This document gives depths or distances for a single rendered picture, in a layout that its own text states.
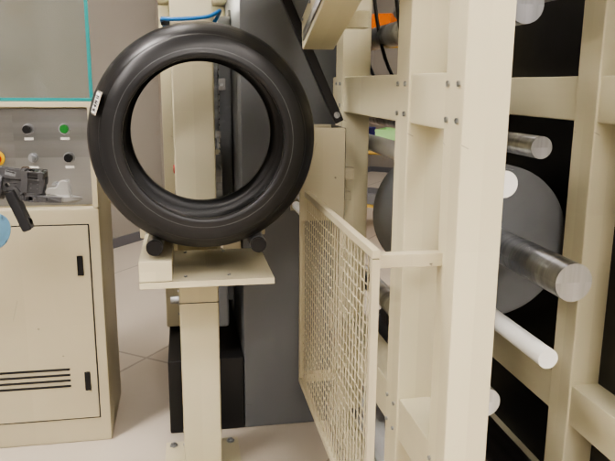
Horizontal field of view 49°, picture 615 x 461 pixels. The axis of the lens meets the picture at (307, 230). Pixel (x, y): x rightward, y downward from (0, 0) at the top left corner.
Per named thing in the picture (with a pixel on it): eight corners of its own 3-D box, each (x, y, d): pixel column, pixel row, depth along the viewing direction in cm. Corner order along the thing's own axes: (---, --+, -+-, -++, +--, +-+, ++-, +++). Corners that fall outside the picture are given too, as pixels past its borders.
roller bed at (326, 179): (290, 209, 237) (290, 123, 231) (331, 209, 240) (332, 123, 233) (299, 220, 218) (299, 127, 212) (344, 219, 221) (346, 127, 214)
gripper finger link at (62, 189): (81, 182, 180) (45, 179, 178) (80, 204, 181) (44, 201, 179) (83, 181, 183) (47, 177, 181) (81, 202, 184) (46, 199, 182)
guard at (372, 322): (298, 380, 240) (299, 186, 226) (303, 380, 241) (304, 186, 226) (363, 548, 154) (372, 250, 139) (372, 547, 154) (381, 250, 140)
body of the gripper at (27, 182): (45, 173, 177) (-5, 168, 174) (43, 205, 178) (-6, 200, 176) (50, 169, 184) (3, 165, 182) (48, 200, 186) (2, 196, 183)
